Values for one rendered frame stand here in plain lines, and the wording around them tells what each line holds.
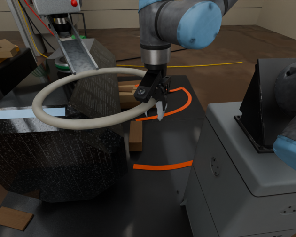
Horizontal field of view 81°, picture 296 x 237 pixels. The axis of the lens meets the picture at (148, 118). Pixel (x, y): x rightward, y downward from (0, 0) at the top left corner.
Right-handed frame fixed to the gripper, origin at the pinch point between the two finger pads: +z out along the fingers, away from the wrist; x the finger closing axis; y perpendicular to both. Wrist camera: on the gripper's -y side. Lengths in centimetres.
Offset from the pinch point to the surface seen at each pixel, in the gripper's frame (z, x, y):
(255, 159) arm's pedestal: 4.3, -35.5, -0.4
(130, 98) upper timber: 65, 81, 100
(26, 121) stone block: 8, 55, -18
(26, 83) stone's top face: 2, 78, -1
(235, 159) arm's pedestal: 7.9, -30.6, 0.5
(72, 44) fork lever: -13, 66, 26
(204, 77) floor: 79, 23, 230
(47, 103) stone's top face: 3, 51, -8
